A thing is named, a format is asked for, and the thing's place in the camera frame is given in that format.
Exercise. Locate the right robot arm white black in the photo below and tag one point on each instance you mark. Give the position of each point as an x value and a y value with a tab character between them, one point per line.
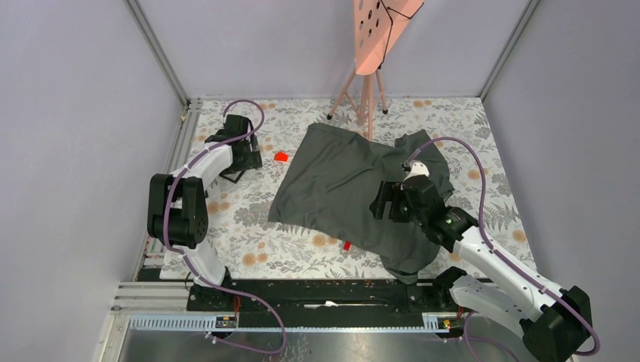
553	322

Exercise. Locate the dark grey t-shirt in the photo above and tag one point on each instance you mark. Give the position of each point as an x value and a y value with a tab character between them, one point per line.
330	184

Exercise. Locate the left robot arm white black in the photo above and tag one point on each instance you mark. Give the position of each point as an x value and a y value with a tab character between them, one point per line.
177	213

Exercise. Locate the black frame display box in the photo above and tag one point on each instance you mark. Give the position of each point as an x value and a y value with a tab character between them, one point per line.
232	175

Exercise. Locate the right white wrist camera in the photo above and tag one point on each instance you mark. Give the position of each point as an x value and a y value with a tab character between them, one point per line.
415	168

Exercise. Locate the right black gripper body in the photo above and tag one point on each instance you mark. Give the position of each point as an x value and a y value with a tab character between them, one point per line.
401	211

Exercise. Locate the pink music stand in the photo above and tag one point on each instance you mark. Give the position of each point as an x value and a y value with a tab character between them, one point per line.
377	27

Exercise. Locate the red house-shaped toy block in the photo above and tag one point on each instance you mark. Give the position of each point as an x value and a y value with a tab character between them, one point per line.
281	157

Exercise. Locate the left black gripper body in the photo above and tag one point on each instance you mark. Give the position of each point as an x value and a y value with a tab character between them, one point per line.
250	159

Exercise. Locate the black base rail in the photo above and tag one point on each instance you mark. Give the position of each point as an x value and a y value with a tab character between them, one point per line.
323	304

